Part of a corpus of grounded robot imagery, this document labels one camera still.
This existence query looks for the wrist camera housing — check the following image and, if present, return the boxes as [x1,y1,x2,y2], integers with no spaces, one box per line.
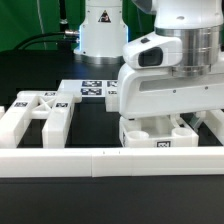
[123,32,183,69]

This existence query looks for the white tag plate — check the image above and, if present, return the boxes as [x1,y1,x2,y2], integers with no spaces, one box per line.
[58,80,117,98]

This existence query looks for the white U-shaped fence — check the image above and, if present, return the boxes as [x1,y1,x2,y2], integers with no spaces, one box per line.
[0,107,224,178]

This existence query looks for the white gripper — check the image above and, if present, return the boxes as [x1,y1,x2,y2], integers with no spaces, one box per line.
[118,64,224,119]

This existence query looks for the white chair back frame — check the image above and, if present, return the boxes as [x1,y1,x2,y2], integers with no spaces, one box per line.
[0,91,82,149]

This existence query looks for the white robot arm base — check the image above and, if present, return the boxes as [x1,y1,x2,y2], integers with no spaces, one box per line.
[74,0,128,64]

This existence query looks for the black cable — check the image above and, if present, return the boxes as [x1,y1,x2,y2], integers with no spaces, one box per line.
[13,29,80,51]

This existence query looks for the white chair seat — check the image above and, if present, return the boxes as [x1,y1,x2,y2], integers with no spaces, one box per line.
[119,115,199,148]

